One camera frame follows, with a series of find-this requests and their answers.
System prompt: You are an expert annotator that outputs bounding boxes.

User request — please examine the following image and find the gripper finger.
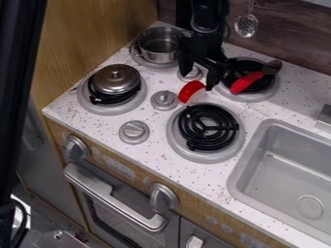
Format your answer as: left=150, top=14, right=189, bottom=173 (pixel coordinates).
left=177, top=50, right=196, bottom=78
left=204, top=65, right=228, bottom=92

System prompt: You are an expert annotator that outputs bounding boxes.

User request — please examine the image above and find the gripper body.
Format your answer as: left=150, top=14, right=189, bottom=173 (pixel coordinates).
left=177, top=28, right=232, bottom=71

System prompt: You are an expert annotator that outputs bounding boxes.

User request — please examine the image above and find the red toy sushi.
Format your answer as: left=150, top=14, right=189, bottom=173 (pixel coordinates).
left=177, top=79, right=209, bottom=105

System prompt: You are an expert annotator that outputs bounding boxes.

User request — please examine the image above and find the silver pot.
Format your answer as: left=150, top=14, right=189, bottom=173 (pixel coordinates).
left=129, top=26, right=183, bottom=65

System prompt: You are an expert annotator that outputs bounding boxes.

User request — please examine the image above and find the silver spoon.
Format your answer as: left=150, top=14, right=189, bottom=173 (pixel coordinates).
left=233, top=0, right=260, bottom=40

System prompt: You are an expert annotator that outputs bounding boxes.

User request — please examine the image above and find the silver pot lid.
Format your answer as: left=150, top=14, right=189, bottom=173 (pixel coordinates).
left=90, top=63, right=142, bottom=96

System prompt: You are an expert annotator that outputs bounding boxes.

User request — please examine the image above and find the toy stove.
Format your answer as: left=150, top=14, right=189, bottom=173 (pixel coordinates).
left=75, top=25, right=283, bottom=165

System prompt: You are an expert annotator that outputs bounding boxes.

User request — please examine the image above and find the toy sink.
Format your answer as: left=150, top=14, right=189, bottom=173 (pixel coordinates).
left=226, top=118, right=331, bottom=247

